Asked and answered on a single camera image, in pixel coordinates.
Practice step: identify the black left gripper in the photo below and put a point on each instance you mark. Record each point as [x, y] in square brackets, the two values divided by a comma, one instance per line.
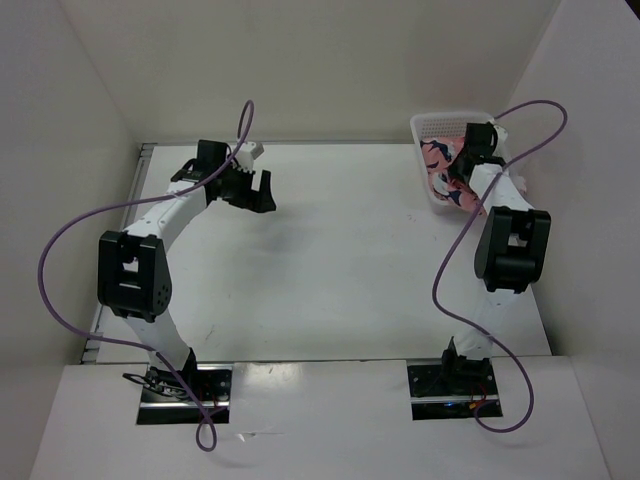
[260, 201]

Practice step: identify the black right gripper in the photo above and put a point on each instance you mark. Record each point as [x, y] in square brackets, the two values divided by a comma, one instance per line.
[454, 164]

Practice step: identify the pink shark print shorts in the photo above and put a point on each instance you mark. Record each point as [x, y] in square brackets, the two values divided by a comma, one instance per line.
[438, 155]

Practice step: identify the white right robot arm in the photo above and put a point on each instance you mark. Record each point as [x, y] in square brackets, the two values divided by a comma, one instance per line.
[508, 258]

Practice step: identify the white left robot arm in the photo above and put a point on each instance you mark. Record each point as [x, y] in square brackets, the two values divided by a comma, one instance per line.
[191, 190]

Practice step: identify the white perforated plastic basket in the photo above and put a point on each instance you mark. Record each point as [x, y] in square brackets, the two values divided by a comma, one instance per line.
[440, 131]

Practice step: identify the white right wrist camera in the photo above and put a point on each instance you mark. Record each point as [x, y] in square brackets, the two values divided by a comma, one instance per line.
[501, 135]

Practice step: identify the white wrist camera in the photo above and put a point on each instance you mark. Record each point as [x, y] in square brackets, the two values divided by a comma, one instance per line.
[501, 135]
[246, 156]

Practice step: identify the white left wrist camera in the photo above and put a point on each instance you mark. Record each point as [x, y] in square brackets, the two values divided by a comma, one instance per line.
[246, 156]

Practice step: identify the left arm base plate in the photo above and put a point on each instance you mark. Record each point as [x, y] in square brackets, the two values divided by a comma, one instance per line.
[163, 400]

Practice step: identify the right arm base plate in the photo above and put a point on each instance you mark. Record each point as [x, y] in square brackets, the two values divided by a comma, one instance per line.
[433, 396]

